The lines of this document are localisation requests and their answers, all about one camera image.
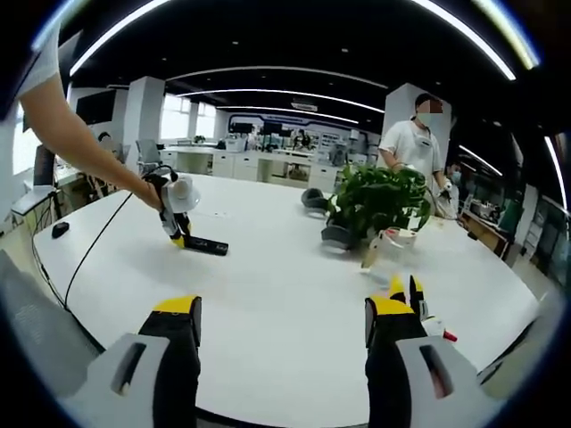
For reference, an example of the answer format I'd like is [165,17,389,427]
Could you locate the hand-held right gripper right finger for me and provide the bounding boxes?
[364,296,485,428]

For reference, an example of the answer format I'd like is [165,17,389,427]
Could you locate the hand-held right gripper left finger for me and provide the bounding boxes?
[88,294,203,428]

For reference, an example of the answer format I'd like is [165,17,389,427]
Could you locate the black remote control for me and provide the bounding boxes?
[180,235,230,258]

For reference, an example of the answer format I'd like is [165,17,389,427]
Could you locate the person's left hand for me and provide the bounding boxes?
[143,182,164,210]

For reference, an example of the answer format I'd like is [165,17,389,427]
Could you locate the white cabinet counter row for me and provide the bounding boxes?
[160,146,344,189]

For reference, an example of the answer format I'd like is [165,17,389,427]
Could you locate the spare hand-held gripper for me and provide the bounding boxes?
[387,274,459,344]

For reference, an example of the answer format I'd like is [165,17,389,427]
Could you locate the grey headset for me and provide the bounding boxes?
[320,224,358,256]
[302,186,332,220]

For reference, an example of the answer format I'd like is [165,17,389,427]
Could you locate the clear glass jar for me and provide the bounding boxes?
[360,226,419,286]

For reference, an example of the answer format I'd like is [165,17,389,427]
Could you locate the black computer monitor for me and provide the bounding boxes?
[33,144,57,187]

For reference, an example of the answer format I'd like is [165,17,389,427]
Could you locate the wooden side desk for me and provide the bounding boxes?
[461,202,514,262]

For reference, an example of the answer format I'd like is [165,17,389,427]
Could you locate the green potted plant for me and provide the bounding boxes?
[327,163,433,244]

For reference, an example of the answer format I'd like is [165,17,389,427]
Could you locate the person's white shirt sleeve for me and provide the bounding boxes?
[16,20,62,106]

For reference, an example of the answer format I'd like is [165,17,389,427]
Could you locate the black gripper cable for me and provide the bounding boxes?
[30,163,176,309]

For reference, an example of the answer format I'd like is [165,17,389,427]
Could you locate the black wall television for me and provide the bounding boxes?
[75,90,118,126]

